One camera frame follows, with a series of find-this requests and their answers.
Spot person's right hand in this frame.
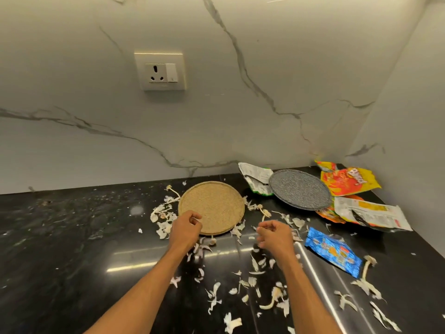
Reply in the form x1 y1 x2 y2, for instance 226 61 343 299
256 220 297 266

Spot person's left hand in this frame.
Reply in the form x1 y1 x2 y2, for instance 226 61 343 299
169 210 203 256

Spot person's right forearm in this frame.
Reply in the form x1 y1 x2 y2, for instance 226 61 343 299
277 254 343 334

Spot person's left forearm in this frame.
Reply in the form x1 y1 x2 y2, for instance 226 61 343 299
84 246 188 334

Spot beige woven round plate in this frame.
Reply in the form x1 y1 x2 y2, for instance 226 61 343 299
178 181 245 236

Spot scattered white garlic peels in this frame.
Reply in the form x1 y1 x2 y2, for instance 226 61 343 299
149 184 404 334

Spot grey speckled round plate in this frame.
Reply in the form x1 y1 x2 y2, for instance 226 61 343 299
268 169 333 211

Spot torn white green snack packet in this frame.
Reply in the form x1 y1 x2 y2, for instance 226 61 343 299
238 162 275 196

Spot blue snack packet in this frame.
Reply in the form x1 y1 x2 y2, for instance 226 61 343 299
305 227 363 279

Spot orange yellow snack packet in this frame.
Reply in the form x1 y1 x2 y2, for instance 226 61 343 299
315 161 382 197

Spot white orange snack packet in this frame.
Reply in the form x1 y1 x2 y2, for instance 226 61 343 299
316 195 413 232

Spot white wall socket with switch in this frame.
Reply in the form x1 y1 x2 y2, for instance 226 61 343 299
134 51 187 92

